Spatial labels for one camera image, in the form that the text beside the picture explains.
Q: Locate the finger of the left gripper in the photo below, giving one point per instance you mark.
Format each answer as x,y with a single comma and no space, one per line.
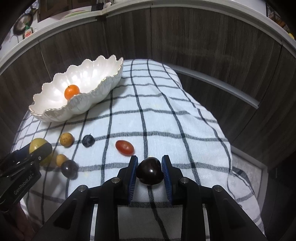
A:
22,156

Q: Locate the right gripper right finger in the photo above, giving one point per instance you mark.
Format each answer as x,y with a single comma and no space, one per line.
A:
207,213

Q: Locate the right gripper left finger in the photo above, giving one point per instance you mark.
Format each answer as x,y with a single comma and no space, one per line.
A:
95,208

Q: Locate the green yellow round fruit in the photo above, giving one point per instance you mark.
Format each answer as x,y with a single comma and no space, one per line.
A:
43,148

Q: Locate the brown longan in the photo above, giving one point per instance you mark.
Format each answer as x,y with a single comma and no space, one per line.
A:
66,139
60,159

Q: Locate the small blueberry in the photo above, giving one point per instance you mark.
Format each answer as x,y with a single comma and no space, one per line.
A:
88,141

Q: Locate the dark purple plum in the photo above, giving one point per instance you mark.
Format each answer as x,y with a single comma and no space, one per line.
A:
149,171

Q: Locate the red cherry tomato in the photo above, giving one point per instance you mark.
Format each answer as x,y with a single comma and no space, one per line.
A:
124,147

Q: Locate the orange mandarin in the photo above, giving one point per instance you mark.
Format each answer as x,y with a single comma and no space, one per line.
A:
71,91

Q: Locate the white scalloped ceramic bowl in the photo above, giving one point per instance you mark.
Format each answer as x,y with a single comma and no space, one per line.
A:
95,80

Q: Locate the checkered white blue cloth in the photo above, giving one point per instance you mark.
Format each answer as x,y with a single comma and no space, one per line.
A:
150,109

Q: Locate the green dish soap bottle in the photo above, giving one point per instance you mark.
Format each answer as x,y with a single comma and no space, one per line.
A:
28,31

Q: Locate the hanging frying pan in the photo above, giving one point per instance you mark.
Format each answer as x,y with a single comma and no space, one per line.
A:
22,23

